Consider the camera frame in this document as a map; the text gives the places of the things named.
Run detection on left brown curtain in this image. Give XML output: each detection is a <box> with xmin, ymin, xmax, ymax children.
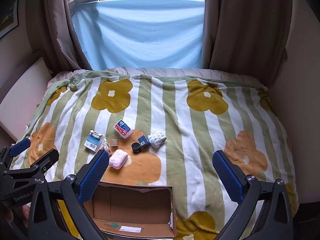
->
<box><xmin>25</xmin><ymin>0</ymin><xmax>92</xmax><ymax>73</ymax></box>

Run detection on framed wall picture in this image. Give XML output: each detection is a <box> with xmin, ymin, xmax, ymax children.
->
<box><xmin>0</xmin><ymin>0</ymin><xmax>19</xmax><ymax>39</ymax></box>

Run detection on right brown curtain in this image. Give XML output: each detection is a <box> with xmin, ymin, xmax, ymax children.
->
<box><xmin>202</xmin><ymin>0</ymin><xmax>292</xmax><ymax>87</ymax></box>

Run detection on beige padded headboard panel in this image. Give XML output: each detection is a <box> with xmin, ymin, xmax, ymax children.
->
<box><xmin>1</xmin><ymin>56</ymin><xmax>52</xmax><ymax>141</ymax></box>

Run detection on pink towel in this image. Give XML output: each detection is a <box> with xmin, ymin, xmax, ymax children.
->
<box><xmin>109</xmin><ymin>149</ymin><xmax>128</xmax><ymax>170</ymax></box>

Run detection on white patterned socks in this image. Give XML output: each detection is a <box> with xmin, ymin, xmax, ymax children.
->
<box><xmin>148</xmin><ymin>131</ymin><xmax>167</xmax><ymax>148</ymax></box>

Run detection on black round jar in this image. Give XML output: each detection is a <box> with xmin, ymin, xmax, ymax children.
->
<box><xmin>131</xmin><ymin>142</ymin><xmax>141</xmax><ymax>154</ymax></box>

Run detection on small dark blue box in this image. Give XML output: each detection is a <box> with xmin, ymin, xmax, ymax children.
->
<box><xmin>138</xmin><ymin>135</ymin><xmax>151</xmax><ymax>148</ymax></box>

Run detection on floral striped fleece blanket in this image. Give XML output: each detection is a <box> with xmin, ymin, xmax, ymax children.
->
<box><xmin>12</xmin><ymin>71</ymin><xmax>298</xmax><ymax>239</ymax></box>

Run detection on light blue hanging sheet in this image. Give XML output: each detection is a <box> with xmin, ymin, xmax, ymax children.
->
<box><xmin>72</xmin><ymin>0</ymin><xmax>204</xmax><ymax>70</ymax></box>

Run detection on red blue floss box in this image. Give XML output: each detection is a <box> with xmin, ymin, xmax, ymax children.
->
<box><xmin>114</xmin><ymin>119</ymin><xmax>133</xmax><ymax>139</ymax></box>

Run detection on open cardboard box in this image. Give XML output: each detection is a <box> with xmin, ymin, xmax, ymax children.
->
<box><xmin>84</xmin><ymin>182</ymin><xmax>176</xmax><ymax>239</ymax></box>

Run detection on person's left hand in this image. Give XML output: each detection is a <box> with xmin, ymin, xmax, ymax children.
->
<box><xmin>1</xmin><ymin>204</ymin><xmax>30</xmax><ymax>228</ymax></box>

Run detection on white blue carton box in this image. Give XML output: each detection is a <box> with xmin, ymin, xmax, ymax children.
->
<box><xmin>84</xmin><ymin>130</ymin><xmax>104</xmax><ymax>153</ymax></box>

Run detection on beige tape roll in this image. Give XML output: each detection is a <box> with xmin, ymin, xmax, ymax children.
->
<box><xmin>110</xmin><ymin>139</ymin><xmax>118</xmax><ymax>147</ymax></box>

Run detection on brown curtain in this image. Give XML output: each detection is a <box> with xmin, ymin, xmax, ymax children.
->
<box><xmin>202</xmin><ymin>0</ymin><xmax>292</xmax><ymax>87</ymax></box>
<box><xmin>25</xmin><ymin>0</ymin><xmax>92</xmax><ymax>73</ymax></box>

